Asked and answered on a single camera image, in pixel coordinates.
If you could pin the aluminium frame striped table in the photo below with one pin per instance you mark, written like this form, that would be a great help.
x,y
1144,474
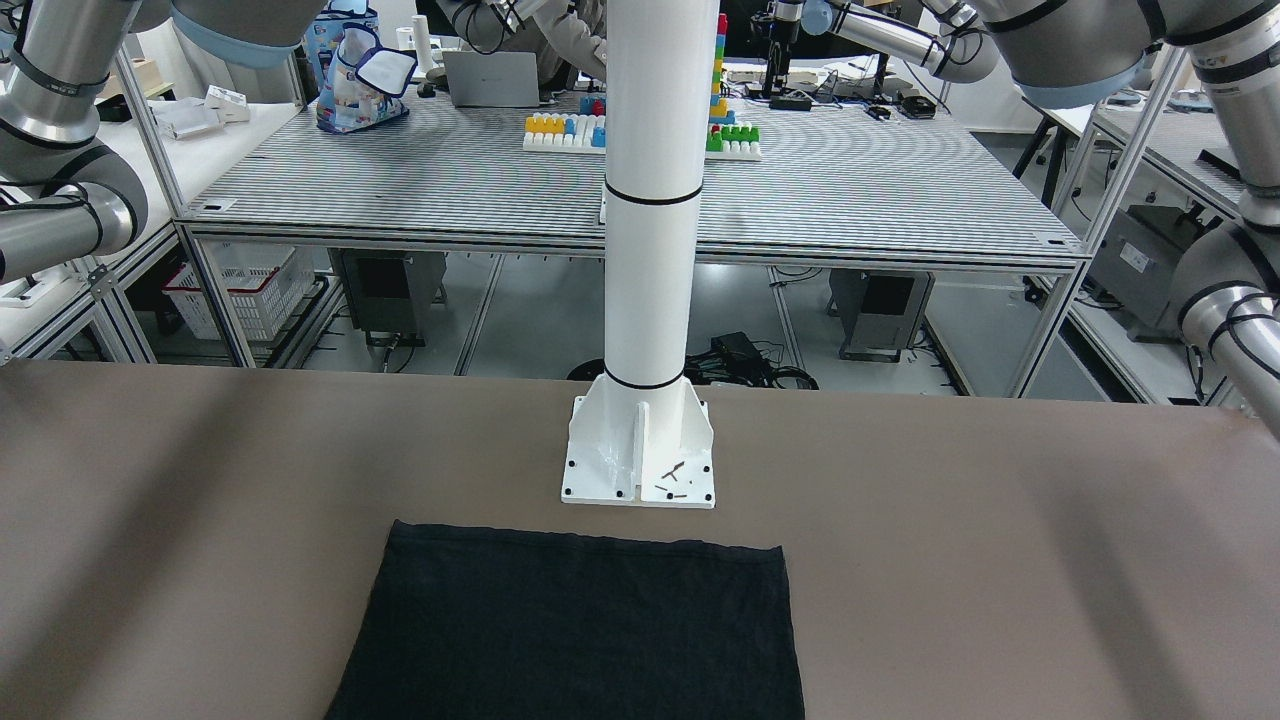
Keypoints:
x,y
832,187

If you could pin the silver laptop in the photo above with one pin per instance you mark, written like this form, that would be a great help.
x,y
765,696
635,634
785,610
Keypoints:
x,y
498,80

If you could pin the blue white plastic bag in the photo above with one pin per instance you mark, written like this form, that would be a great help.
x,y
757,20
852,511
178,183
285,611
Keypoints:
x,y
364,81

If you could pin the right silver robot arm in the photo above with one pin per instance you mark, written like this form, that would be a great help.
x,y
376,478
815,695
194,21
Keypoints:
x,y
82,199

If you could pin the white plastic basket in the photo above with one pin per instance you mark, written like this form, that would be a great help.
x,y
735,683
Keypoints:
x,y
264,284

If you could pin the grey control box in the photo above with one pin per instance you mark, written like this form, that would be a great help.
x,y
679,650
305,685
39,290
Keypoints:
x,y
389,292
880,311

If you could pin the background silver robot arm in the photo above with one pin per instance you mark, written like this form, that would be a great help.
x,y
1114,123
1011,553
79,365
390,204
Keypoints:
x,y
962,52

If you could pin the white mounting pillar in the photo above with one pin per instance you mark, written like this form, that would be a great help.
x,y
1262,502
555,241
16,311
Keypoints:
x,y
641,436

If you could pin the person in grey jacket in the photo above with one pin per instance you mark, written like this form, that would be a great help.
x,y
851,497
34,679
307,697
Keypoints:
x,y
566,37

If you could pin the white block baseplate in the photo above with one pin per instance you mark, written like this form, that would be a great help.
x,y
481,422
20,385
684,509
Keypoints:
x,y
734,142
568,133

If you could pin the black t-shirt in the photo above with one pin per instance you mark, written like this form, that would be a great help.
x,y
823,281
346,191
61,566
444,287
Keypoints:
x,y
485,623

